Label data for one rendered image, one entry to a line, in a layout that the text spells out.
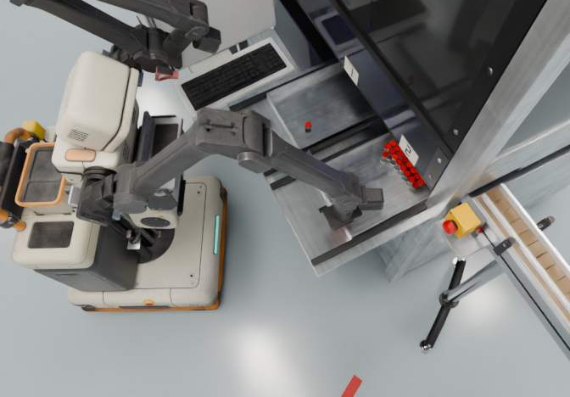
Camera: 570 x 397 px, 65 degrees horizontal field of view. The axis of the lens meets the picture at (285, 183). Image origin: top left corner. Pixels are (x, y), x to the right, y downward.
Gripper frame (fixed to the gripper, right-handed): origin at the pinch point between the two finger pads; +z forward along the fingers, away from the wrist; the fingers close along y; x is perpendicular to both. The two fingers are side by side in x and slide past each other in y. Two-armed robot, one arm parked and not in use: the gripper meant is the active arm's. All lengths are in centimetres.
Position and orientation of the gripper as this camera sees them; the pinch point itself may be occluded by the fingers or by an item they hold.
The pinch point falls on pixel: (338, 223)
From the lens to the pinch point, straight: 138.3
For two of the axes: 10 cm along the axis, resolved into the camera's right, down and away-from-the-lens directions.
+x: -4.3, -8.1, 4.0
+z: 0.0, 4.4, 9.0
